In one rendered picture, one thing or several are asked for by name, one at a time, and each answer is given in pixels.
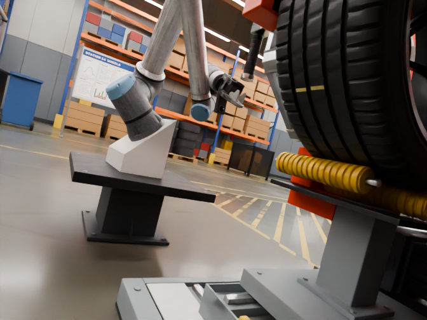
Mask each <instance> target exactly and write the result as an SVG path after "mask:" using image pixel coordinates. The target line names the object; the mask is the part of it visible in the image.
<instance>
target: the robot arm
mask: <svg viewBox="0 0 427 320"><path fill-rule="evenodd" d="M182 29H183V35H184V44H185V49H186V58H187V67H188V73H189V82H190V87H191V100H192V105H193V106H192V107H191V116H192V117H193V118H194V119H195V120H197V121H200V122H203V121H206V120H207V119H208V118H209V117H210V116H211V113H213V112H214V113H217V114H220V115H224V114H225V110H226V104H227V101H228V102H230V103H232V104H233V105H235V106H236V107H238V108H243V106H244V105H243V103H244V100H245V97H246V95H247V94H246V93H244V94H242V95H241V96H240V94H241V92H242V91H243V89H244V87H245V85H243V84H242V83H240V82H239V81H238V80H237V79H235V78H232V76H230V75H229V74H226V73H225V72H223V71H221V70H220V69H219V68H218V67H217V66H216V65H214V64H210V63H209V64H207V51H206V44H205V31H204V24H203V11H202V3H201V0H165V3H164V5H163V8H162V10H161V13H160V15H159V18H158V21H157V23H156V26H155V28H154V32H153V34H152V36H151V40H150V41H149V45H148V47H147V49H146V53H145V55H144V58H143V60H142V61H141V62H138V63H137V64H136V66H135V70H134V71H133V74H127V75H125V76H123V77H121V78H119V79H117V80H115V81H114V82H112V83H111V84H110V85H108V86H107V87H106V89H105V92H106V93H107V95H108V97H109V99H110V101H111V102H112V104H113V106H114V107H115V108H116V110H117V112H118V113H119V115H120V116H121V118H122V120H123V121H124V123H125V124H126V128H127V132H128V137H129V139H130V140H131V141H132V142H135V141H138V140H141V139H144V138H146V137H148V136H150V135H152V134H153V133H155V132H157V131H158V130H159V129H160V128H161V127H162V126H163V125H164V124H165V122H164V120H163V119H162V118H161V117H160V116H159V115H158V114H157V113H155V111H153V109H152V107H151V105H150V103H149V102H150V101H151V100H152V99H153V98H154V97H155V96H157V95H158V94H159V93H160V92H161V90H162V89H163V86H164V78H165V73H164V72H163V71H164V69H165V66H166V64H167V62H168V59H169V58H170V55H171V53H172V50H173V48H174V46H175V43H176V42H177V39H178V37H179V35H180V32H181V30H182Z"/></svg>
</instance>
